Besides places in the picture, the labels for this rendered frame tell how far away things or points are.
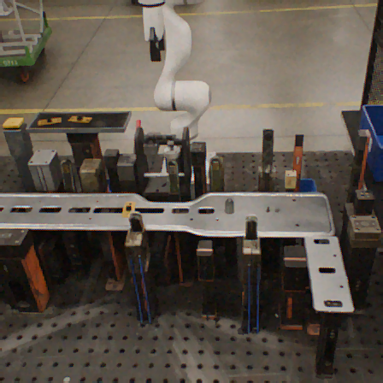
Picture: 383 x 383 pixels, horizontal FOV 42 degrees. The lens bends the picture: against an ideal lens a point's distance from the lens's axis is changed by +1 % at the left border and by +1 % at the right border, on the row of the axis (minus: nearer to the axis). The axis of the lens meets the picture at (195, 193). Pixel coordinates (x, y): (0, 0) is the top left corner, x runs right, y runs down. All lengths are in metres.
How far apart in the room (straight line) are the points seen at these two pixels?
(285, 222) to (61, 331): 0.82
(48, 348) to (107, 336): 0.19
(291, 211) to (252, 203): 0.13
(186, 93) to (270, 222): 0.67
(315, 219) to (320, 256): 0.17
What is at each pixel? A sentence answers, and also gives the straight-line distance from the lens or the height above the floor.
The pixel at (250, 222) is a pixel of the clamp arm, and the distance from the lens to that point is 1.42.
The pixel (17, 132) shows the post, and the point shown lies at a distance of 2.00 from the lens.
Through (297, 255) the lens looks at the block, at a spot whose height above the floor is 0.98.
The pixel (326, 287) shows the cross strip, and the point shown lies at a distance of 1.40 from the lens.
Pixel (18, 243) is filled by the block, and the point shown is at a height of 1.03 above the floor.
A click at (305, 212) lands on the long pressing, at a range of 1.64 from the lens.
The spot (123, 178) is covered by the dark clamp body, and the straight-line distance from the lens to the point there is 1.80.
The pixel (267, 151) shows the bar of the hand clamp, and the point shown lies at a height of 1.14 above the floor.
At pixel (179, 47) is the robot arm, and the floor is 1.35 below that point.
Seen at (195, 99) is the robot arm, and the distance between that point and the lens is 1.97.
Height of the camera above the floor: 2.01
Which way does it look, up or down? 36 degrees down
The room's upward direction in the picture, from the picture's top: 4 degrees counter-clockwise
